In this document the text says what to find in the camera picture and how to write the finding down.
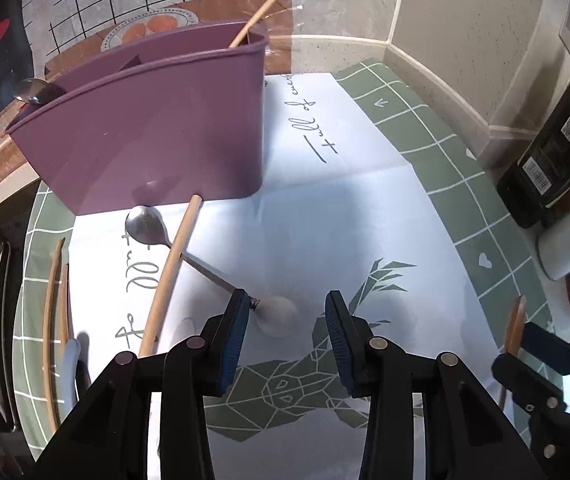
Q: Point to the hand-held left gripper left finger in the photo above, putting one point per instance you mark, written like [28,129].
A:
[232,340]

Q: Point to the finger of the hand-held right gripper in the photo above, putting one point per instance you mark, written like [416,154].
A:
[525,380]
[550,347]

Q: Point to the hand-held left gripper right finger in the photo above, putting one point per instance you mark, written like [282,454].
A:
[337,345]

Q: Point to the wooden chopstick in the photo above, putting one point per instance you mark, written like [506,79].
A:
[65,300]
[175,260]
[49,310]

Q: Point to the purple utensil holder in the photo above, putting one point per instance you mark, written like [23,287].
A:
[155,125]

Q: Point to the wooden spoon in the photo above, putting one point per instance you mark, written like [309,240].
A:
[265,7]

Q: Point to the green and white printed mat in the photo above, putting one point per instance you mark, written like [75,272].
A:
[315,210]

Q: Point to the blue spoon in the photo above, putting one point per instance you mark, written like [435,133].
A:
[70,365]

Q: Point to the black food package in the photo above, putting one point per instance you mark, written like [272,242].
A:
[555,160]

